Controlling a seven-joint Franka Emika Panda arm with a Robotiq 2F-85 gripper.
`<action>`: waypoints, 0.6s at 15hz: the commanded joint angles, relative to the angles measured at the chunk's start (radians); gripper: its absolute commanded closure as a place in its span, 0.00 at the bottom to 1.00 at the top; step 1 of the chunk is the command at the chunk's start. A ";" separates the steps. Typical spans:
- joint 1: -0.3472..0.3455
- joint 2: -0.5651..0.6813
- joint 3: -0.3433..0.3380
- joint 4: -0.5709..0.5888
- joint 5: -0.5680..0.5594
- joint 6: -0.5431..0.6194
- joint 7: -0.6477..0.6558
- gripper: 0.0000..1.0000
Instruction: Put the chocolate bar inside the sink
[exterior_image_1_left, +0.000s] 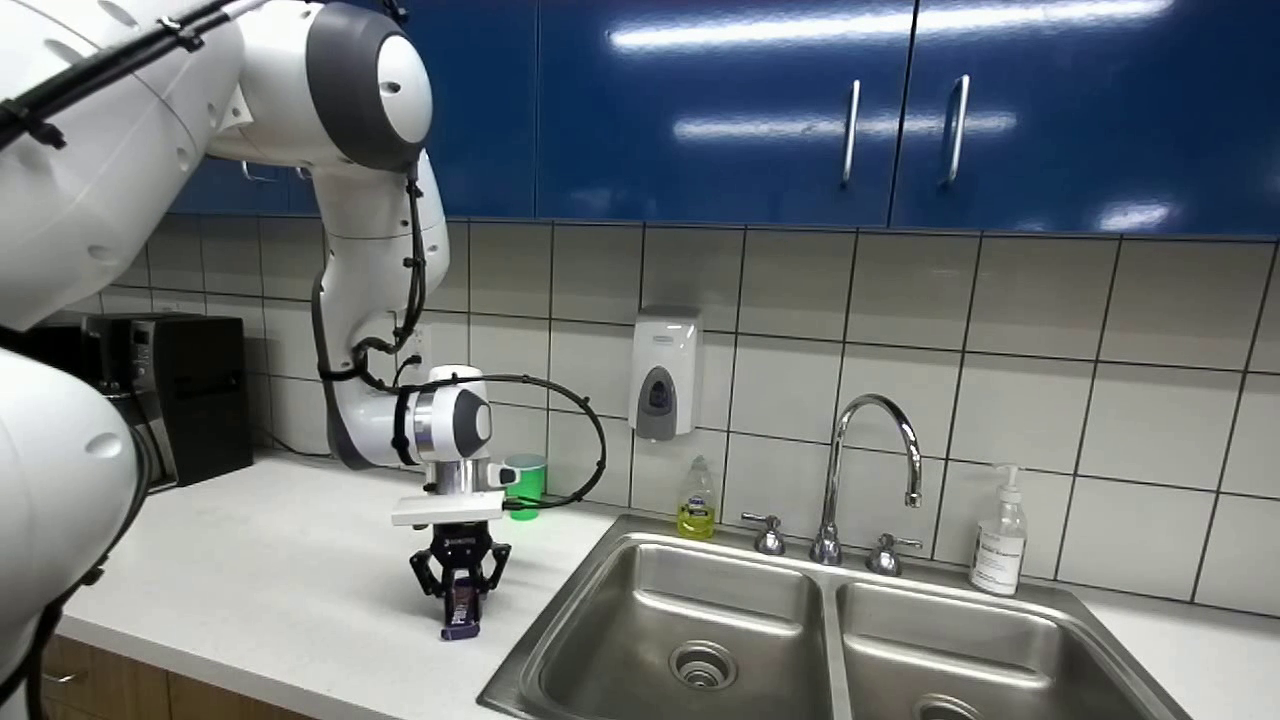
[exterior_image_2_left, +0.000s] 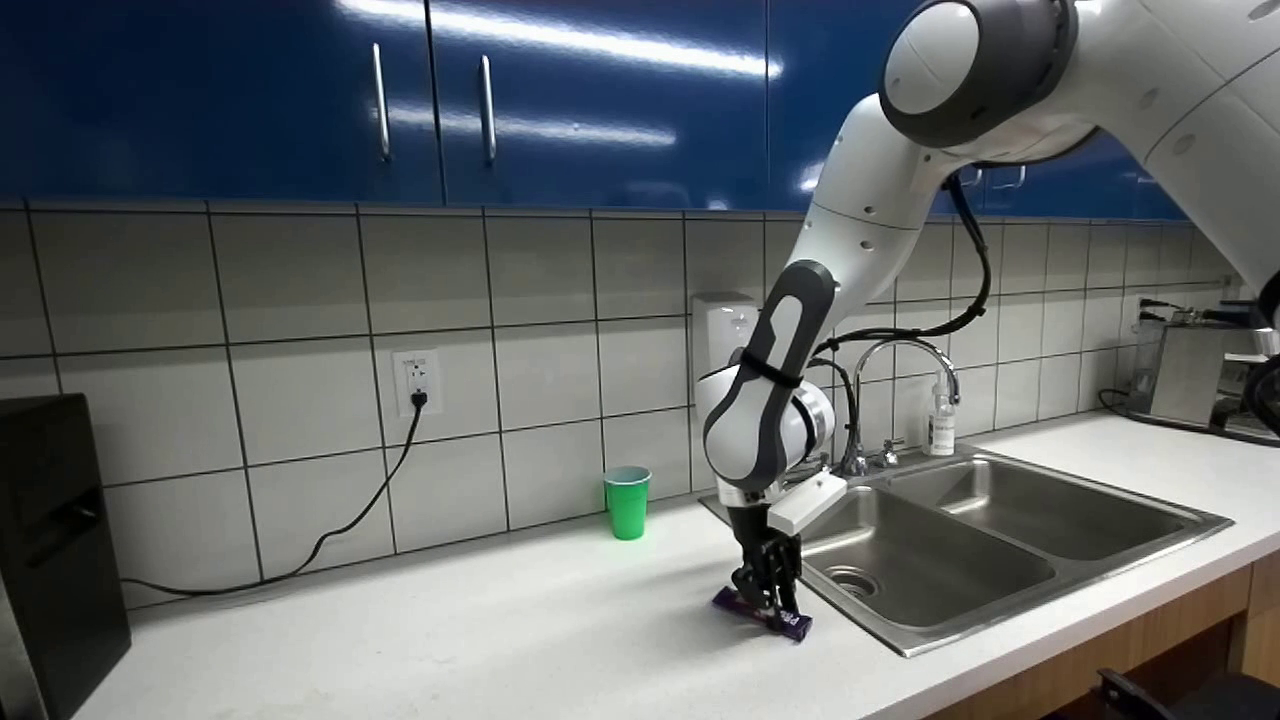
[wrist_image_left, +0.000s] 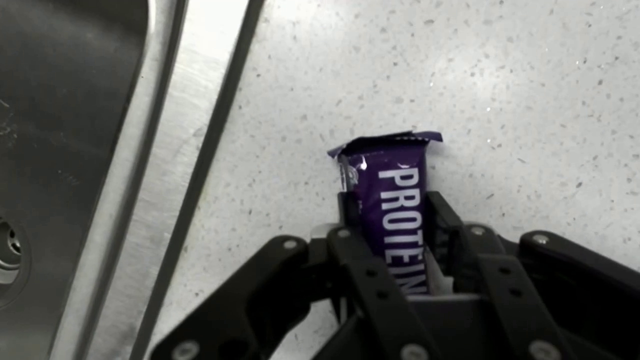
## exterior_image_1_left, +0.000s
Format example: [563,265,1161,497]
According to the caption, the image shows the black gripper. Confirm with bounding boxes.
[405,521,514,624]

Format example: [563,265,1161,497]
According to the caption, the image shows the purple chocolate bar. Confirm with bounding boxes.
[438,565,486,644]

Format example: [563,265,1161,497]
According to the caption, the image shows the stainless steel double sink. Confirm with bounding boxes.
[475,517,1194,720]

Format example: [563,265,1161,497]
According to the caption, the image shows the green plastic cup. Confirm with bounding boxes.
[504,455,550,522]

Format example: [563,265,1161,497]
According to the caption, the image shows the yellow dish soap bottle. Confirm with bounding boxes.
[673,450,722,543]

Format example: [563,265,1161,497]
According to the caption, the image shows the black box appliance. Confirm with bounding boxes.
[147,311,259,487]

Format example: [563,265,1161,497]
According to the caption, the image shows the chrome faucet knob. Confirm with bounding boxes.
[864,532,906,578]
[748,511,790,558]

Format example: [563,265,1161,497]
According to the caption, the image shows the wooden lower cabinet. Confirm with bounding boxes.
[31,631,312,720]

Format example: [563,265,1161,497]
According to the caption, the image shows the chrome faucet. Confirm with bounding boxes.
[807,389,927,568]

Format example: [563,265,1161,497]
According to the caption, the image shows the dark countertop appliance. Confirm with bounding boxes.
[0,316,177,497]

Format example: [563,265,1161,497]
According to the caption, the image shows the blue upper cabinet door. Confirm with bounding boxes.
[171,0,541,222]
[533,0,920,230]
[889,0,1280,242]

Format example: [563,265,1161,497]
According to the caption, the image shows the white pump bottle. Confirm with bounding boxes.
[967,464,1032,600]

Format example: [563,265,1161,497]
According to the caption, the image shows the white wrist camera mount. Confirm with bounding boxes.
[386,455,523,532]

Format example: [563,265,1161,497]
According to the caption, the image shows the white wall soap dispenser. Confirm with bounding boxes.
[627,311,705,445]

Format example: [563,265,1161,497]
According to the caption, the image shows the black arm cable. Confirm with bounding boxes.
[0,0,613,511]

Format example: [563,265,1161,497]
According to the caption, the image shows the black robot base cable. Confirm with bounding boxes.
[0,404,158,720]

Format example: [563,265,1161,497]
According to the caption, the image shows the silver upper cabinet handle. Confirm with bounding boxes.
[938,73,974,189]
[835,76,868,193]

